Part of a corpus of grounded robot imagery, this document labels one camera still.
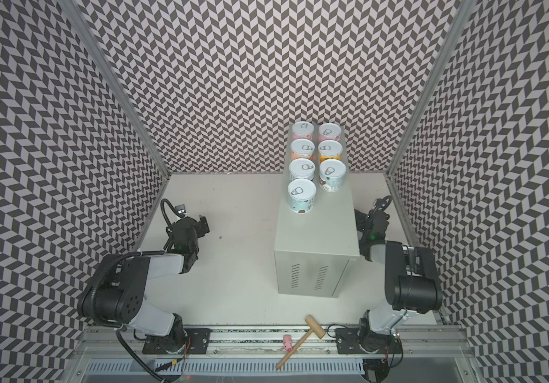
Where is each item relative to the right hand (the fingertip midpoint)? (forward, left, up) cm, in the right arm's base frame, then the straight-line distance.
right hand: (364, 218), depth 96 cm
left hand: (-1, +70, +4) cm, 70 cm away
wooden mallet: (-38, +23, -4) cm, 45 cm away
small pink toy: (-42, +32, -2) cm, 53 cm away
